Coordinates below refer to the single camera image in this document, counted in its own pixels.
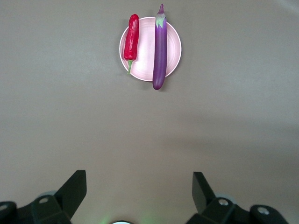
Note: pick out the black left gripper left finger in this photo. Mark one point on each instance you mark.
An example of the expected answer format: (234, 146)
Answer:
(72, 191)

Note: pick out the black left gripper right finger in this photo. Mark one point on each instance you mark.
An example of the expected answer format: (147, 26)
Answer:
(203, 193)

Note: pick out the long purple eggplant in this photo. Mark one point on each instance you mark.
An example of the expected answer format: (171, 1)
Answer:
(160, 58)

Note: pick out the red chili pepper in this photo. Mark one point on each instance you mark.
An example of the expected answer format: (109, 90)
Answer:
(132, 37)

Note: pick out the brown tablecloth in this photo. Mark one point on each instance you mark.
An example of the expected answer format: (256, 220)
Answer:
(70, 116)

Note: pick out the pink round plate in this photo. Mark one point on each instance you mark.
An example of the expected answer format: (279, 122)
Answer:
(146, 46)

